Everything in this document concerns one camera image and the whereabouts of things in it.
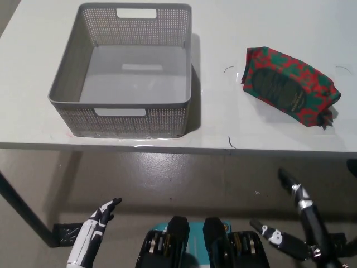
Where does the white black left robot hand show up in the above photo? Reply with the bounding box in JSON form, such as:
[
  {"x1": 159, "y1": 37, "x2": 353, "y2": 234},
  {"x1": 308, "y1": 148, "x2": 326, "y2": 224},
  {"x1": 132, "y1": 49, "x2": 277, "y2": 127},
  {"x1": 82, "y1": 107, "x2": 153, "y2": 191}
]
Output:
[{"x1": 66, "y1": 197, "x2": 123, "y2": 268}]

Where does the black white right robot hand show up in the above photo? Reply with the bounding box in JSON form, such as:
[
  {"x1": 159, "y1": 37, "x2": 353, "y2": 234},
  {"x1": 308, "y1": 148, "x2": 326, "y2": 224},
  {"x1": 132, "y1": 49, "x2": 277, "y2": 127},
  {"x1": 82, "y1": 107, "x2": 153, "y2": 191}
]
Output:
[{"x1": 249, "y1": 166, "x2": 349, "y2": 268}]

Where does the red green coffee bean bag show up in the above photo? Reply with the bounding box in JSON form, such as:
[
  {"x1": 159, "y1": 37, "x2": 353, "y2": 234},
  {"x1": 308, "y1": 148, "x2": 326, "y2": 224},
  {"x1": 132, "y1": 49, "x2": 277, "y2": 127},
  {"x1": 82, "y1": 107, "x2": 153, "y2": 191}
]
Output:
[{"x1": 240, "y1": 46, "x2": 342, "y2": 131}]

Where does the dark table leg stub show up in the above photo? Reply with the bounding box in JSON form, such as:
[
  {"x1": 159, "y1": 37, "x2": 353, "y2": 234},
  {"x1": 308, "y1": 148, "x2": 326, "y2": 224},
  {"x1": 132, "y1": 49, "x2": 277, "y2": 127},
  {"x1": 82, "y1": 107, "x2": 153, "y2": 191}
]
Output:
[{"x1": 346, "y1": 158, "x2": 357, "y2": 178}]

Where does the black slanted table leg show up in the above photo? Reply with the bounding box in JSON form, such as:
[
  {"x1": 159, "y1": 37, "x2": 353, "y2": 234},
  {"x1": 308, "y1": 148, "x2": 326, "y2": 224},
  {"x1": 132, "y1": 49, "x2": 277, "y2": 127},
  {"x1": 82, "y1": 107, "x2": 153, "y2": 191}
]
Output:
[{"x1": 0, "y1": 170, "x2": 54, "y2": 248}]

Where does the black teal robot body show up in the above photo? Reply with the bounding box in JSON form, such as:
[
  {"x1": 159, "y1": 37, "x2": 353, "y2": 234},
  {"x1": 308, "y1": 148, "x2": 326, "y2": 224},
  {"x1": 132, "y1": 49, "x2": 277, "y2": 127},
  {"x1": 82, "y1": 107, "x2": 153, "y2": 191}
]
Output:
[{"x1": 135, "y1": 214, "x2": 272, "y2": 268}]

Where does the grey perforated plastic basket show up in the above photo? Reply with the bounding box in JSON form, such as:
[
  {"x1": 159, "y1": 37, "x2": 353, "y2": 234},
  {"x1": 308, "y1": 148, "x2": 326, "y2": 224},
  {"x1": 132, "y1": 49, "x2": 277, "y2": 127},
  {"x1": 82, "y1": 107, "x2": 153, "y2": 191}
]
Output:
[{"x1": 47, "y1": 2, "x2": 194, "y2": 140}]

